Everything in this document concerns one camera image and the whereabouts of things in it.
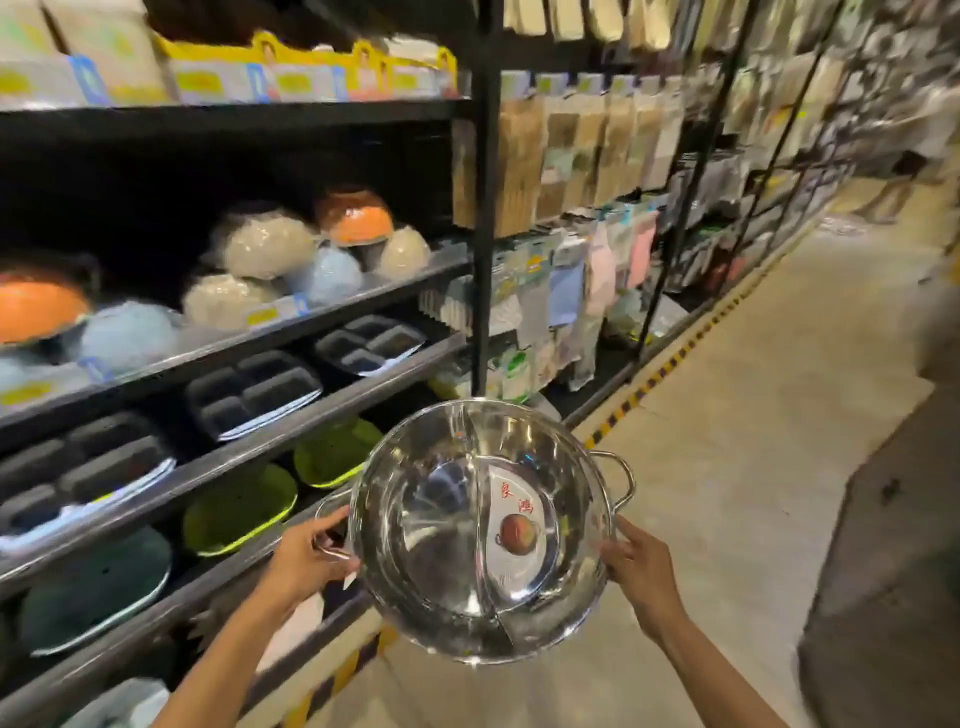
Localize person's left hand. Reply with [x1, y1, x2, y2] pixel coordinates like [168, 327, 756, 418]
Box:
[257, 503, 362, 625]

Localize person's right hand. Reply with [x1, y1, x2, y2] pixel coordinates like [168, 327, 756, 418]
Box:
[599, 515, 688, 647]

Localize small divided steel hotpot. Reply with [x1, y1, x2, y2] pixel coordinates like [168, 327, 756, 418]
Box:
[314, 397, 637, 666]

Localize black metal shelving unit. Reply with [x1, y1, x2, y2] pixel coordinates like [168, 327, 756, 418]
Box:
[0, 0, 864, 728]

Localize person's right forearm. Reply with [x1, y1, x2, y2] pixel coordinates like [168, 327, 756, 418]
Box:
[644, 607, 790, 728]

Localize person's left forearm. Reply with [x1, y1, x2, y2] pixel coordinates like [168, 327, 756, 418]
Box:
[149, 592, 301, 728]

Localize green plastic tray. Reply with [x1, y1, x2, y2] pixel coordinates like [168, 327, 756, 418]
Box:
[292, 416, 385, 490]
[182, 463, 300, 558]

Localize black divided tray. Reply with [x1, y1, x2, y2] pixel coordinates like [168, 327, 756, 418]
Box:
[185, 350, 325, 442]
[0, 410, 178, 538]
[314, 314, 429, 376]

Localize yellow black hazard tape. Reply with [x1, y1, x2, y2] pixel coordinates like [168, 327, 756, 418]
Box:
[281, 224, 819, 728]

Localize teal plastic tray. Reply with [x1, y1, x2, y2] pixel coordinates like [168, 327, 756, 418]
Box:
[18, 524, 175, 658]

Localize wrapped beige bowl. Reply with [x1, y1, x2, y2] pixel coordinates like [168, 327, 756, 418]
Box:
[206, 209, 320, 281]
[182, 273, 283, 331]
[371, 224, 433, 281]

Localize wrapped blue bowl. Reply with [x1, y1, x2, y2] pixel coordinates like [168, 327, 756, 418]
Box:
[288, 245, 366, 305]
[74, 299, 182, 376]

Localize row of hanging cloth packs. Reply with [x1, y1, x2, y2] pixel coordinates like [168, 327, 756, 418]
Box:
[419, 202, 663, 393]

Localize orange bowl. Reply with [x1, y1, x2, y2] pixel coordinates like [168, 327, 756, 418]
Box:
[314, 187, 396, 249]
[0, 266, 96, 346]

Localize row of hanging bamboo packs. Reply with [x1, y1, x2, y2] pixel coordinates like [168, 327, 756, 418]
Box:
[452, 71, 688, 238]

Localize assorted packaged kitchen goods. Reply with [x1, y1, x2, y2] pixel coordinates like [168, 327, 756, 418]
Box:
[659, 0, 864, 301]

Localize row of boxed tableware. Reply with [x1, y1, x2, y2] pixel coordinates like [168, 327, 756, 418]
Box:
[0, 0, 460, 110]

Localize row of hanging wooden utensils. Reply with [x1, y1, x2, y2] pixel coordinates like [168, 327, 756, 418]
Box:
[502, 0, 676, 43]

